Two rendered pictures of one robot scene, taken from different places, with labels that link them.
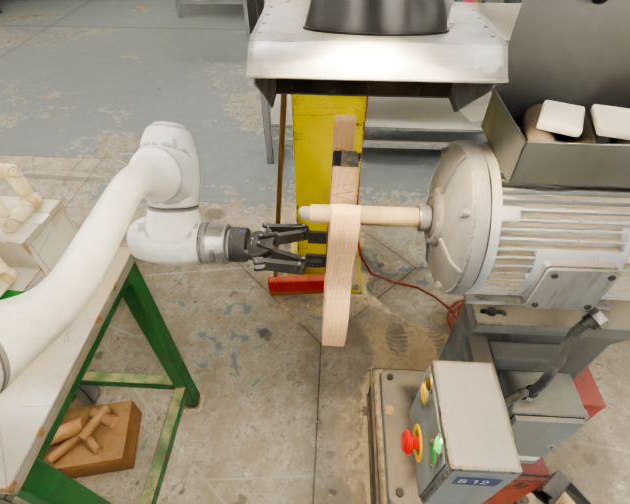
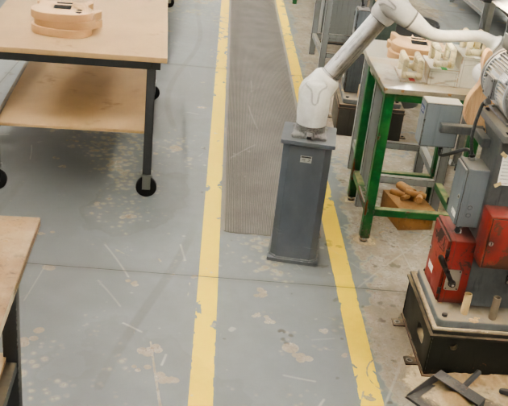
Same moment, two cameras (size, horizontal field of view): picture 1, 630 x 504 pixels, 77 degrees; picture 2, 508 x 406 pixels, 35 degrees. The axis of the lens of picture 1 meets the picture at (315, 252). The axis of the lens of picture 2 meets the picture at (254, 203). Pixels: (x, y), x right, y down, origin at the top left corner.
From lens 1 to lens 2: 3.63 m
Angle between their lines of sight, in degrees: 67
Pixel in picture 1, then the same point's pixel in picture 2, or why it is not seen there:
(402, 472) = not seen: hidden behind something
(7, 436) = (398, 86)
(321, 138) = not seen: outside the picture
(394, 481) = not seen: hidden behind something
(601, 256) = (497, 76)
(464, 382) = (452, 101)
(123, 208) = (468, 34)
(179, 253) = (476, 73)
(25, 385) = (415, 86)
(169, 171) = (495, 43)
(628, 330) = (497, 127)
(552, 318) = (492, 117)
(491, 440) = (435, 101)
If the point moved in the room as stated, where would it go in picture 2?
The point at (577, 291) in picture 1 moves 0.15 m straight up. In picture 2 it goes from (488, 86) to (496, 50)
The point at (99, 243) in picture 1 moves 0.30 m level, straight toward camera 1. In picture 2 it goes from (452, 33) to (414, 39)
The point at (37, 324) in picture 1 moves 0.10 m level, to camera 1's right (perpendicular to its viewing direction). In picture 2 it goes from (422, 26) to (428, 31)
